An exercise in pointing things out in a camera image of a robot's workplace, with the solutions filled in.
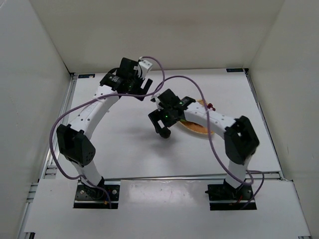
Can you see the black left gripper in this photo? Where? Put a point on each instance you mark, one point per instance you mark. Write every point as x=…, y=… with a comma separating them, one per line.
x=143, y=87

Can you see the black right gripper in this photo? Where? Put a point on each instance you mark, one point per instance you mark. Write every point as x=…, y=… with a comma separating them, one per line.
x=158, y=119

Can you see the dark purple fake plum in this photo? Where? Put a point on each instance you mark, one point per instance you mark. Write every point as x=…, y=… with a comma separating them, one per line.
x=165, y=133

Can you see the red fake grape bunch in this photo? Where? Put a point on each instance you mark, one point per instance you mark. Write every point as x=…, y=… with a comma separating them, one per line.
x=211, y=107

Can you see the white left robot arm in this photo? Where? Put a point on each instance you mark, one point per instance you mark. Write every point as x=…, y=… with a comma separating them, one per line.
x=74, y=139

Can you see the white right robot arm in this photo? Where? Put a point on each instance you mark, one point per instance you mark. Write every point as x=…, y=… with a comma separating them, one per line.
x=239, y=137

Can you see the woven bamboo fruit basket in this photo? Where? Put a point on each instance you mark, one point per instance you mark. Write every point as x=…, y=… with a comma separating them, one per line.
x=196, y=128

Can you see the blue tape label left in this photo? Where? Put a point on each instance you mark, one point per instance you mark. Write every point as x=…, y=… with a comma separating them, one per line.
x=84, y=76

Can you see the blue tape label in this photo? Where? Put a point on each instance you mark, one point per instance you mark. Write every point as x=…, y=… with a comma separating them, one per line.
x=84, y=76
x=234, y=70

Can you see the blue tape label right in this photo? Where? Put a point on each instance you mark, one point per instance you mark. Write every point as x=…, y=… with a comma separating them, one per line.
x=234, y=70

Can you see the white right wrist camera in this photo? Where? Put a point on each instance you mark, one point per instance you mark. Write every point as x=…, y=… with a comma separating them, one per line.
x=155, y=98

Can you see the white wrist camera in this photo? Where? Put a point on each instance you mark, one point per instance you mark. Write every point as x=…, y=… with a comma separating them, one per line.
x=144, y=67
x=155, y=98

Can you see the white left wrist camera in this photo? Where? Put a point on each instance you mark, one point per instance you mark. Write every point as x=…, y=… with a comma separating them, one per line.
x=144, y=67

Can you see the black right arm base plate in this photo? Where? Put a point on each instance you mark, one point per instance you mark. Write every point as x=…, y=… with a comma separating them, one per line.
x=223, y=198

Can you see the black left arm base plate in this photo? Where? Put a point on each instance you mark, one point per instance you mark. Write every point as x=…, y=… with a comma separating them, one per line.
x=92, y=198

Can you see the aluminium front frame rail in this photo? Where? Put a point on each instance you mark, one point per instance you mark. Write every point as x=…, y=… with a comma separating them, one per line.
x=258, y=176

